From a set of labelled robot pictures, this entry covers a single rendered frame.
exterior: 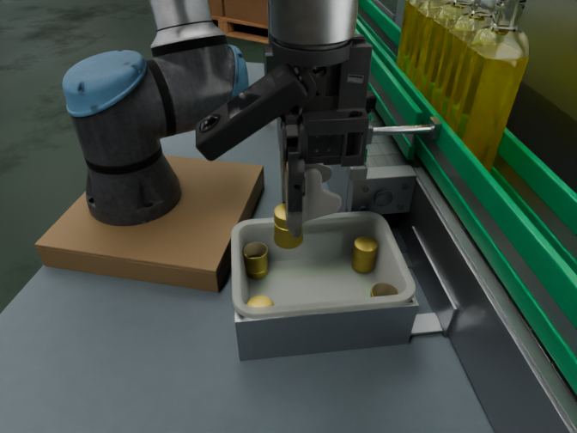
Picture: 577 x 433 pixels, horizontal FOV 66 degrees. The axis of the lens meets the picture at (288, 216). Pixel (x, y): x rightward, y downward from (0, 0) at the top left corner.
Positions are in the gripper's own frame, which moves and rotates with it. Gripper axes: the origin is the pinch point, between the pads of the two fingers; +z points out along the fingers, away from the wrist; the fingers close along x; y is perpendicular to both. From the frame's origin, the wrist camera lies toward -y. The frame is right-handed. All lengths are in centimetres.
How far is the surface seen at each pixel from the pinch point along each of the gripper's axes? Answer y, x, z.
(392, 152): 18.8, 19.5, 3.9
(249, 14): 5, 368, 69
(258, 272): -3.8, 4.7, 13.7
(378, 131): 13.5, 12.3, -3.7
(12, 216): -111, 127, 92
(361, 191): 12.0, 11.9, 5.7
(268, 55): 3, 80, 8
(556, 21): 38.3, 18.6, -15.5
